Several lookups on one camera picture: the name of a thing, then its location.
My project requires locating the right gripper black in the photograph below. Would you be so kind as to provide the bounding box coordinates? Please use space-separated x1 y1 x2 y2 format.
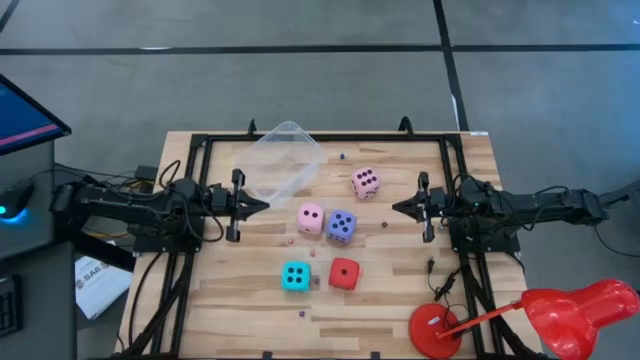
392 171 447 244

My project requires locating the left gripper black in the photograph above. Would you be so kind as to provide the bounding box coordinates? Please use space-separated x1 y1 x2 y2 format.
209 168 271 244

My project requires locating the clear plastic container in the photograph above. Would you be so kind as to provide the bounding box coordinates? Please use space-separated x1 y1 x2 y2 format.
233 120 325 209

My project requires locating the pink foam die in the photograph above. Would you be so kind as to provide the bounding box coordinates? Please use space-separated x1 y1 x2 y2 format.
350 166 382 200
296 201 326 236

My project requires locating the purple foam die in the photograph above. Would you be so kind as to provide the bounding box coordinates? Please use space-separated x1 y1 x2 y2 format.
325 208 358 245

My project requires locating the teal foam die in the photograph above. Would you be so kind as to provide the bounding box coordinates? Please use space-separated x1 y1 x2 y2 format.
280 260 312 293

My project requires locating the red foam die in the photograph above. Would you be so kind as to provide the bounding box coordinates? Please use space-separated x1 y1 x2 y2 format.
328 257 362 292

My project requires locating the black power adapter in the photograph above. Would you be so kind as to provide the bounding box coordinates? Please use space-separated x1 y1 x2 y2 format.
133 164 159 182

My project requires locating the black desk stand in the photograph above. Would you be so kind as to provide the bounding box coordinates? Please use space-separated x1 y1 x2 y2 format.
54 219 137 274

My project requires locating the white paper booklet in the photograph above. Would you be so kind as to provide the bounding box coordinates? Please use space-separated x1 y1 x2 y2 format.
74 241 134 321

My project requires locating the red desk lamp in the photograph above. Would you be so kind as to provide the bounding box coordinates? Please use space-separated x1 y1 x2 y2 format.
407 277 640 360

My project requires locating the black chair base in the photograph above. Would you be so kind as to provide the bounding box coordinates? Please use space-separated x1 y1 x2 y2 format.
599 180 640 211

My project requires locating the black computer mouse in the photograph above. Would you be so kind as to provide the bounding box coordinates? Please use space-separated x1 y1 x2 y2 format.
0 180 36 221

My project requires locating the grey desk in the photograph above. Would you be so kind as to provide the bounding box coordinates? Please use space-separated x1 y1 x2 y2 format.
0 141 79 360

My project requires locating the black computer monitor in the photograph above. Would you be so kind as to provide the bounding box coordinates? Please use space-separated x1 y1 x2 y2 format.
0 73 72 157

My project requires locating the black keyboard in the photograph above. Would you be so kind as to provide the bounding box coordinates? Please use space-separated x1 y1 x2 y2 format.
0 273 24 339

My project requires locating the black lamp power cable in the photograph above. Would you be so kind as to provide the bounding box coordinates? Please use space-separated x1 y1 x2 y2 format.
426 256 470 329

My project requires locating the black aluminium table frame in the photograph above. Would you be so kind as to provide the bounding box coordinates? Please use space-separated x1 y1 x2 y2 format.
117 130 546 360

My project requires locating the yellow cable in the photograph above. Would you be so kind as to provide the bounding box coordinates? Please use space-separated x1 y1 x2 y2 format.
82 227 132 240

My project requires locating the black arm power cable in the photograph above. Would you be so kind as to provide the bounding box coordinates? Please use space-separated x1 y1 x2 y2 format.
127 252 166 351

